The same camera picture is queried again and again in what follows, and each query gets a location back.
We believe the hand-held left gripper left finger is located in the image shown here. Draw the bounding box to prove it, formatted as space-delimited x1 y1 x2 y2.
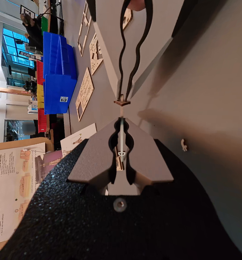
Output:
67 117 121 195

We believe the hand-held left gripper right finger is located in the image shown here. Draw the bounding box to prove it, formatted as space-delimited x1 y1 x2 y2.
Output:
123 118 174 195

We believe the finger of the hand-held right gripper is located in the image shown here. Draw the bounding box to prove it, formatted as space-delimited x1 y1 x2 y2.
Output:
93 0 127 101
125 0 185 100

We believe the wooden tower model section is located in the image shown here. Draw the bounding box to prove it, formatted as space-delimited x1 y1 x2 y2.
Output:
115 150 125 170

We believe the thin wooden tower spire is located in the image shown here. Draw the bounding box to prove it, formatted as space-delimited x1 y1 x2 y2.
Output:
119 94 126 163

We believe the wooden parts sheet with arches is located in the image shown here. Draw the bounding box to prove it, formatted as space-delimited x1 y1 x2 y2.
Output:
89 8 133 76

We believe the white instruction booklet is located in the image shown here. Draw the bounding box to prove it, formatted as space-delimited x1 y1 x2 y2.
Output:
60 123 97 158

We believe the purple tower picture card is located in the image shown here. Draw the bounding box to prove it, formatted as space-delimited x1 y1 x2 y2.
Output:
35 151 67 184

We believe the instruction booklet on clipboard stand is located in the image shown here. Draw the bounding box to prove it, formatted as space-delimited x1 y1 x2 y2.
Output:
0 137 54 255

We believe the wooden sheet with rectangular cut-out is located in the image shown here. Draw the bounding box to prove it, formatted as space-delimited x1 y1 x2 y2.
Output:
75 67 95 122

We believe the red plastic bin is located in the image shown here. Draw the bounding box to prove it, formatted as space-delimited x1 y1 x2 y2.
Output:
36 60 45 84
38 110 48 133

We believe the green plastic bin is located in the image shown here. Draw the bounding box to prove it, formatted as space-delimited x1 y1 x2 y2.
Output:
42 16 50 35

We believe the white cardboard box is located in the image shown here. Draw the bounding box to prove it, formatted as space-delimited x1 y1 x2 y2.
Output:
28 96 39 114

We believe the yellow plastic bin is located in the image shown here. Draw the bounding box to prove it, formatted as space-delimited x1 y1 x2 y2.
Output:
37 83 45 110

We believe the printed instruction sheet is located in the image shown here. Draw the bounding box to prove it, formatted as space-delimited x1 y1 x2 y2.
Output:
0 142 46 245

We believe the large glass window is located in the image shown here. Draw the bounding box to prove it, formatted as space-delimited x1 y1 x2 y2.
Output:
2 27 35 67

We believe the small black machine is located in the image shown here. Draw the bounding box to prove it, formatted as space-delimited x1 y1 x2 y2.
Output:
24 80 37 95

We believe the empty wooden sheet frame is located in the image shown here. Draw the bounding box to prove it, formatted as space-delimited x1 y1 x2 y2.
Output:
77 0 92 57

